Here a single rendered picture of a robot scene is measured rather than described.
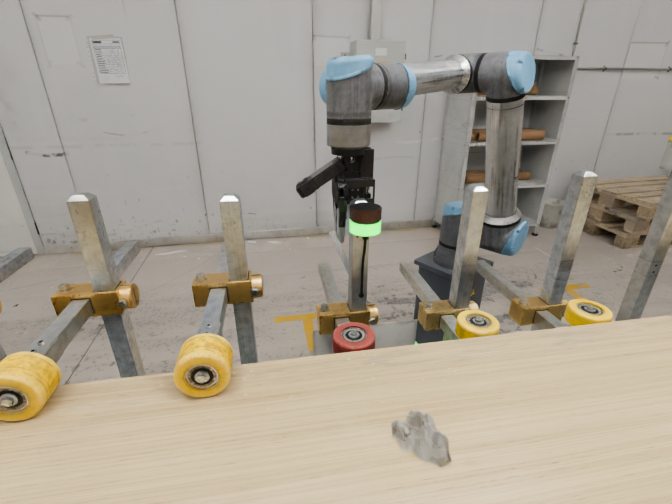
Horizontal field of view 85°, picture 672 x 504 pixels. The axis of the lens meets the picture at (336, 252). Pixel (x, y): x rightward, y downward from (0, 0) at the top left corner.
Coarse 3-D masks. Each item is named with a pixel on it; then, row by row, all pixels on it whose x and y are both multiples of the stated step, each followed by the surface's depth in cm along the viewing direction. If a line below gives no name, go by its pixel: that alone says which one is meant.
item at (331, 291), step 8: (320, 264) 105; (328, 264) 105; (320, 272) 103; (328, 272) 101; (328, 280) 97; (328, 288) 93; (336, 288) 93; (328, 296) 89; (336, 296) 89; (336, 320) 80; (344, 320) 80
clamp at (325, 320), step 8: (320, 304) 84; (328, 304) 84; (336, 304) 84; (344, 304) 84; (368, 304) 84; (320, 312) 81; (328, 312) 81; (336, 312) 81; (344, 312) 81; (352, 312) 81; (360, 312) 81; (368, 312) 82; (376, 312) 83; (320, 320) 80; (328, 320) 81; (352, 320) 82; (360, 320) 82; (368, 320) 83; (376, 320) 83; (320, 328) 81; (328, 328) 82
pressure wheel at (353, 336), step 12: (348, 324) 71; (360, 324) 71; (336, 336) 68; (348, 336) 68; (360, 336) 68; (372, 336) 68; (336, 348) 67; (348, 348) 65; (360, 348) 65; (372, 348) 67
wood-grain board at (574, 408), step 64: (640, 320) 73; (128, 384) 58; (256, 384) 58; (320, 384) 58; (384, 384) 58; (448, 384) 58; (512, 384) 58; (576, 384) 58; (640, 384) 58; (0, 448) 47; (64, 448) 47; (128, 448) 47; (192, 448) 47; (256, 448) 47; (320, 448) 47; (384, 448) 47; (512, 448) 47; (576, 448) 47; (640, 448) 47
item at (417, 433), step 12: (396, 420) 51; (408, 420) 51; (420, 420) 49; (432, 420) 51; (396, 432) 49; (408, 432) 48; (420, 432) 48; (432, 432) 49; (408, 444) 47; (420, 444) 47; (432, 444) 47; (444, 444) 47; (420, 456) 46; (432, 456) 46; (444, 456) 45
